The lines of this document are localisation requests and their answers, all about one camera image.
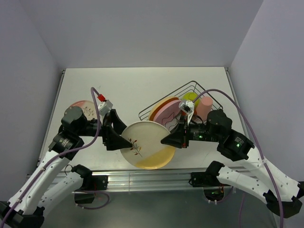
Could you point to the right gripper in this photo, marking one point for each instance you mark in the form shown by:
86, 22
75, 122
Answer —
178, 137

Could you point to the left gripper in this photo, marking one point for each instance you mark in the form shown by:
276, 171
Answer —
110, 138

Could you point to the pink plastic plate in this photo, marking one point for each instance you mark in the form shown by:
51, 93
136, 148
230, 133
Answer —
167, 113

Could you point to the yellow plastic plate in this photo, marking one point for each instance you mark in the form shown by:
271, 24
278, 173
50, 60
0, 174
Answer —
159, 105

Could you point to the cream yellow floral plate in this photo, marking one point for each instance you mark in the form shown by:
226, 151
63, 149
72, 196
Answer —
146, 151

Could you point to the cream pink floral plate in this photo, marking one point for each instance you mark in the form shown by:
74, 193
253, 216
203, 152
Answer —
87, 107

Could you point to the salmon pink cup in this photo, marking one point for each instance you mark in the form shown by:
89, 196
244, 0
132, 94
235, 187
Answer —
204, 107

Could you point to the lime green bowl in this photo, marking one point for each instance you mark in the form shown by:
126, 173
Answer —
191, 96

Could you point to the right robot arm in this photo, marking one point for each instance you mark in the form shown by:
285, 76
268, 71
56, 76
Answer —
280, 193

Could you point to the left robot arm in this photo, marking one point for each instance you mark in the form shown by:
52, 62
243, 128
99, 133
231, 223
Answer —
29, 206

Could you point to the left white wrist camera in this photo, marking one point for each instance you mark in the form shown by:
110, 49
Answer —
105, 106

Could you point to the dark wire dish rack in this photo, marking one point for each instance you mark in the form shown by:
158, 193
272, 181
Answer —
189, 87

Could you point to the aluminium mounting rail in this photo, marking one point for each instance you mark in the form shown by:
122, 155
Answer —
147, 180

